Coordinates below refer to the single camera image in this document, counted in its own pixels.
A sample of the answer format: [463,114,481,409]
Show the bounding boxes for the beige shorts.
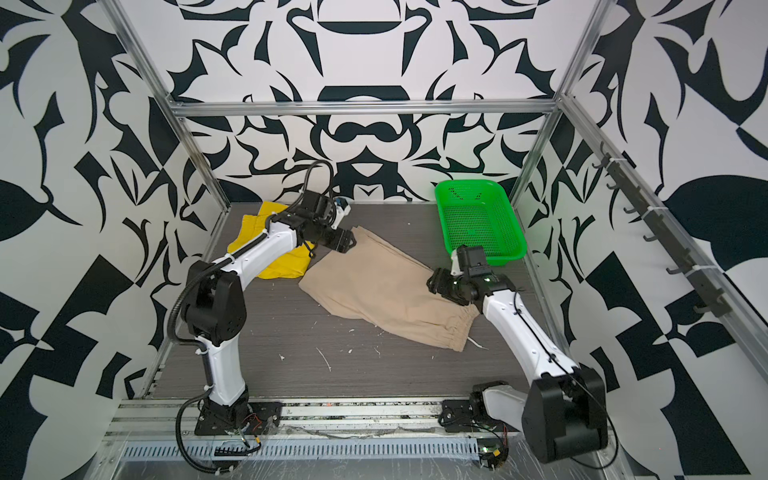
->
[299,226,479,352]

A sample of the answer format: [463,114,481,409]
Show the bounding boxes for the yellow shorts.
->
[226,202,313,284]

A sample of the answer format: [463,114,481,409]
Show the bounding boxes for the green plastic basket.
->
[434,179,527,266]

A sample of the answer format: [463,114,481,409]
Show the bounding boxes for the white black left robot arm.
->
[173,191,356,435]

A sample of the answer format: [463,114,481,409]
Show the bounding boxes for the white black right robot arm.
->
[427,245,615,463]

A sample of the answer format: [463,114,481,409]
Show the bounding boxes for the small green-lit electronics board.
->
[477,438,509,470]

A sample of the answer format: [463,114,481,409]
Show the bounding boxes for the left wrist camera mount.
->
[331,198,351,230]

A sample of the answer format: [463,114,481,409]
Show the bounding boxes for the white slotted cable duct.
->
[119,436,481,462]

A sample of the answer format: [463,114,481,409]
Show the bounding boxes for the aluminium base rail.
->
[107,394,616,436]

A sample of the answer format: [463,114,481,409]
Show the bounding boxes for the black wall hook rack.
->
[593,142,733,318]

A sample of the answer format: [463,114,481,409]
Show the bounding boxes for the aluminium cage frame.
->
[101,1,767,376]

